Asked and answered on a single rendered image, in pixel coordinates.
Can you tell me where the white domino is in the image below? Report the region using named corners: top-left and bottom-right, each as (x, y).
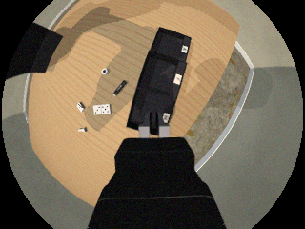
top-left (93, 104), bottom-right (112, 115)

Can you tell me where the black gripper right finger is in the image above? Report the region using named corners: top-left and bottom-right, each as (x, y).
top-left (156, 112), bottom-right (170, 138)

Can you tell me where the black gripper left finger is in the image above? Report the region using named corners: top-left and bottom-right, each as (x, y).
top-left (138, 113), bottom-right (152, 138)

